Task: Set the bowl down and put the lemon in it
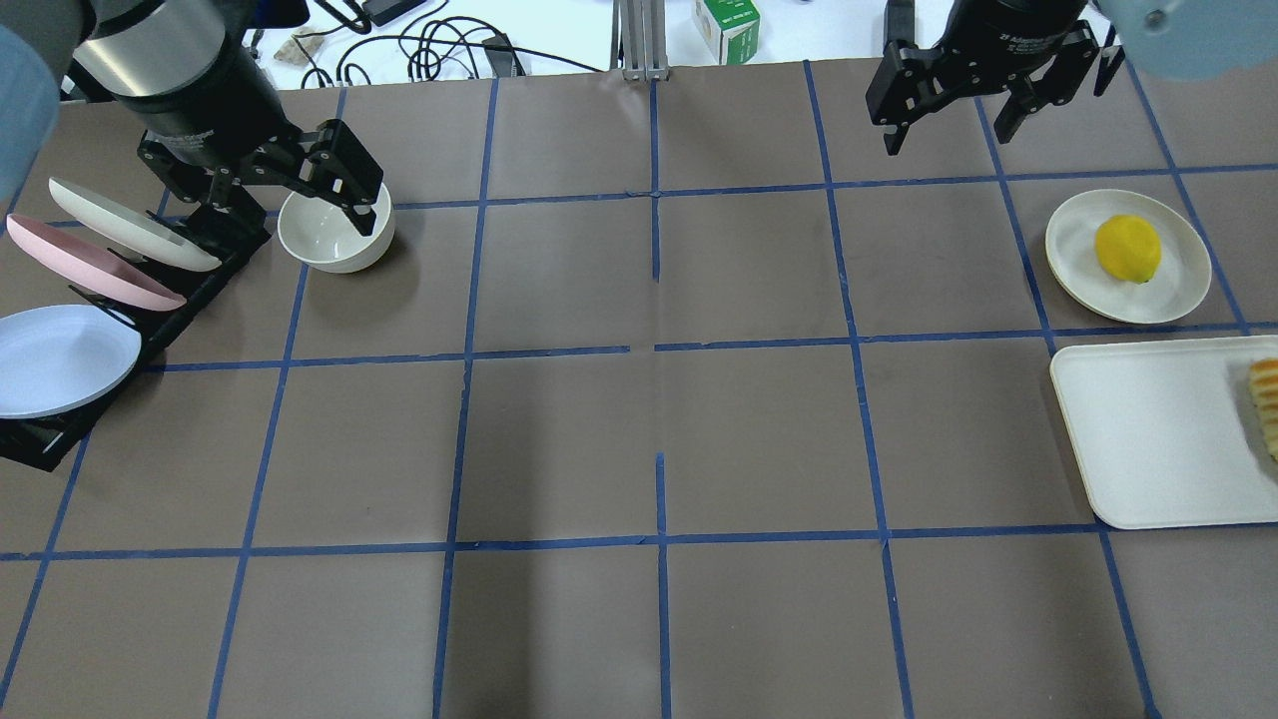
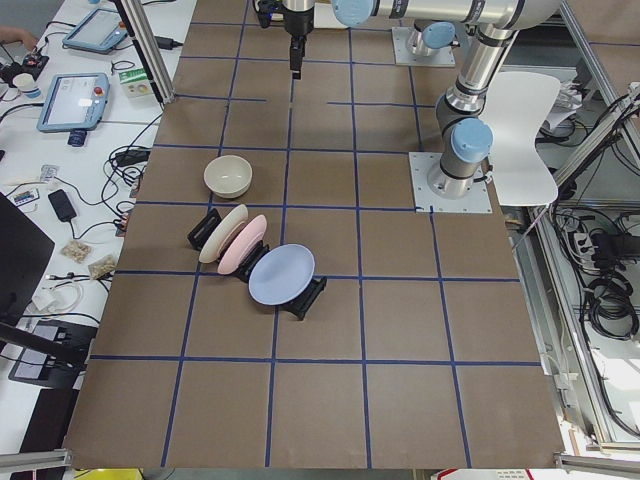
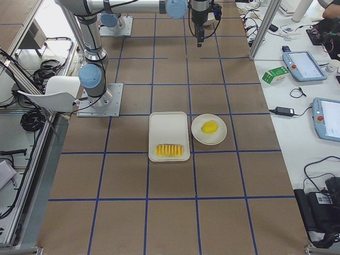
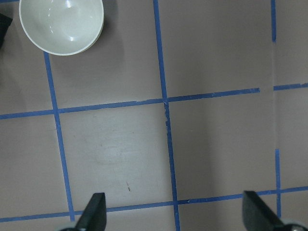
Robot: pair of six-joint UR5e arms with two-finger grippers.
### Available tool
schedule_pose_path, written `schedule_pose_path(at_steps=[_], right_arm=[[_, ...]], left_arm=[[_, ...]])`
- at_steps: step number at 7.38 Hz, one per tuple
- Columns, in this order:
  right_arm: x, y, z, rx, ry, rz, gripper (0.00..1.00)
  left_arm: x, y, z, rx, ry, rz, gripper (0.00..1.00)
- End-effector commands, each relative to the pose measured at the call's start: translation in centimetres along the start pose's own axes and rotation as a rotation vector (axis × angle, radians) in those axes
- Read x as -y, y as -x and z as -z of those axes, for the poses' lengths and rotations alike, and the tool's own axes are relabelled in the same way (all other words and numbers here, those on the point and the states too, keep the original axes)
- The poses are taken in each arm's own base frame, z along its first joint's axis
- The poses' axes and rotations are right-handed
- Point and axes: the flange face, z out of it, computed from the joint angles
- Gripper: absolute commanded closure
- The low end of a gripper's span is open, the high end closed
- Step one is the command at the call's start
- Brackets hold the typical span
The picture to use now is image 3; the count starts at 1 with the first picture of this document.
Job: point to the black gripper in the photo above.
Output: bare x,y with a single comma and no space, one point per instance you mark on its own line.
199,16

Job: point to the white bowl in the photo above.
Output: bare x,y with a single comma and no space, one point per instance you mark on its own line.
210,20

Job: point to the yellow lemon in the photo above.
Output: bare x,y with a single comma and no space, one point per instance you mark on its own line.
209,127

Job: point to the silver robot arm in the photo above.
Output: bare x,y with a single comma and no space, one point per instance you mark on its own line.
112,21
93,75

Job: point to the green white carton box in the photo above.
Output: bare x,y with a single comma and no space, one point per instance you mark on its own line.
275,75

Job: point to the cream rectangular tray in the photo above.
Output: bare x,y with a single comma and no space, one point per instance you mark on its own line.
168,128

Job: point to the blue teach pendant far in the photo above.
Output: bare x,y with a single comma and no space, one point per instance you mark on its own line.
303,66

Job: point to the blue teach pendant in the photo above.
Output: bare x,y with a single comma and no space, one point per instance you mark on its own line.
326,118
303,66

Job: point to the cream round plate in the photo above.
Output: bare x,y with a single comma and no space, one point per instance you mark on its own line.
208,139

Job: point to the black power adapter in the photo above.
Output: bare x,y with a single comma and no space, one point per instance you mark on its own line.
284,111

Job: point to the sliced yellow mango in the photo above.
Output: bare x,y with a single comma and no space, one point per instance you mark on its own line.
169,150

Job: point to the blue teach pendant near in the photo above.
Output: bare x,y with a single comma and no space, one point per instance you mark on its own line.
326,118

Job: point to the white plastic chair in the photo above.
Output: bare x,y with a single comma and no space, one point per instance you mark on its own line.
60,93

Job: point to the aluminium frame post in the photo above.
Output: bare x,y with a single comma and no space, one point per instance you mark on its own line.
266,22

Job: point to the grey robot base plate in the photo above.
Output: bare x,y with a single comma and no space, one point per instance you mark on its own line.
107,106

